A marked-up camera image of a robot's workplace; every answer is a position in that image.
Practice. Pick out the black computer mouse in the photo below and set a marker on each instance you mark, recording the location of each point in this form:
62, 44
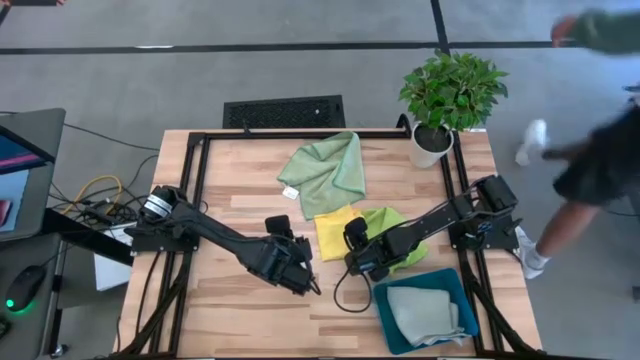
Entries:
25, 287

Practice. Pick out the lime green microfiber towel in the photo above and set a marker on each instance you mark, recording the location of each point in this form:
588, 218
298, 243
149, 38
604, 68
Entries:
382, 220

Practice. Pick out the white plant pot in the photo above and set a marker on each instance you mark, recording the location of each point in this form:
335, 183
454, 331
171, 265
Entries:
422, 157

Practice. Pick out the black aluminium table frame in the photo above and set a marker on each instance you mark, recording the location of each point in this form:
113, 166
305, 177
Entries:
300, 135

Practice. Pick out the green leafy plant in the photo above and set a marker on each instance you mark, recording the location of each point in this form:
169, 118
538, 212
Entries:
450, 90

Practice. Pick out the computer monitor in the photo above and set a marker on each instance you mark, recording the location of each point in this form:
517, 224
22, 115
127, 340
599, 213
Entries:
20, 155

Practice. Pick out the pale sage green microfiber towel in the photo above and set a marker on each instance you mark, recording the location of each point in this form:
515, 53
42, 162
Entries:
330, 175

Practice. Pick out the person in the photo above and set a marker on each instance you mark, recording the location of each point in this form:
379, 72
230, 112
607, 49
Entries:
600, 165

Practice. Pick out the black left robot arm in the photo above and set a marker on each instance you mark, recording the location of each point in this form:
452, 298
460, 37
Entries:
210, 232

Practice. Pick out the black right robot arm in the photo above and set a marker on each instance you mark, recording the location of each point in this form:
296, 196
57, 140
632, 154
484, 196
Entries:
440, 217

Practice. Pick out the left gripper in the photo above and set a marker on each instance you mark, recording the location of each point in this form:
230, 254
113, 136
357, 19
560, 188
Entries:
277, 262

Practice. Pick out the yellow microfiber towel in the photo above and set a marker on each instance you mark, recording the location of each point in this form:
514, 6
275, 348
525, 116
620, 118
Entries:
332, 235

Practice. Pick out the teal plastic tray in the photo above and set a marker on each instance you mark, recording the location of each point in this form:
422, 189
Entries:
385, 320

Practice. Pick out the gray microfiber towel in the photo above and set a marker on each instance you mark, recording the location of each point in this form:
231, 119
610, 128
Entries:
425, 315

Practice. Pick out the black floor vent grate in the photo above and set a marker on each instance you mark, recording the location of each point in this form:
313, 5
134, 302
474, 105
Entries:
280, 112

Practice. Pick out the white sheet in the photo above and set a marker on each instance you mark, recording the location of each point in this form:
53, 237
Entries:
110, 272

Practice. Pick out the gray desk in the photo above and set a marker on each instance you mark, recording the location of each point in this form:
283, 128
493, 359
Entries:
35, 220

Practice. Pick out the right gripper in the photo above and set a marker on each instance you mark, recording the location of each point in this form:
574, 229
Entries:
380, 250

